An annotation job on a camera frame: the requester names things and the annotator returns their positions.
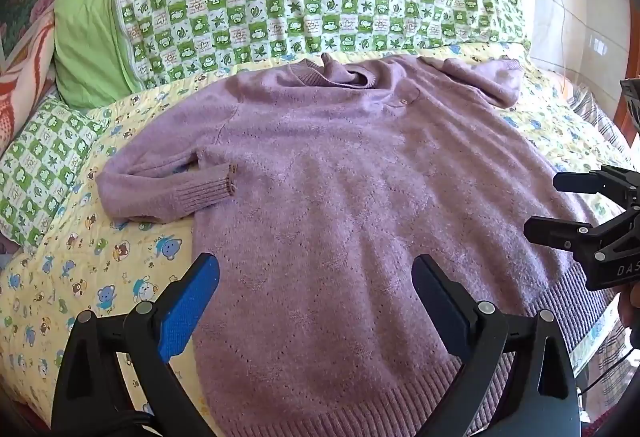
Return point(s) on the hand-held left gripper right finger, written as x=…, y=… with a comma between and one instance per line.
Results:
x=440, y=307

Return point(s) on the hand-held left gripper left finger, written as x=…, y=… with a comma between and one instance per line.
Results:
x=189, y=309

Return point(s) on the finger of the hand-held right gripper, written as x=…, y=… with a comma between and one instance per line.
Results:
x=580, y=181
x=555, y=229

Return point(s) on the purple knitted sweater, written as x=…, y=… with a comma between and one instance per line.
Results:
x=325, y=192

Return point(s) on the person's right hand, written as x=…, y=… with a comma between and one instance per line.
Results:
x=631, y=314

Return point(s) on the yellow cartoon bed sheet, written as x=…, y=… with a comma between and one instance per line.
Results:
x=75, y=277

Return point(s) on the green checked pillow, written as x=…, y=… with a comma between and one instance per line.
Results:
x=40, y=167

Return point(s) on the orange floral blanket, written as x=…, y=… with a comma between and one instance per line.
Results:
x=25, y=67

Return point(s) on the wooden bed frame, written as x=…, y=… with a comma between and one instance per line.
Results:
x=624, y=114

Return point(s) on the white wall switch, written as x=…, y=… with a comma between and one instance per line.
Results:
x=598, y=44

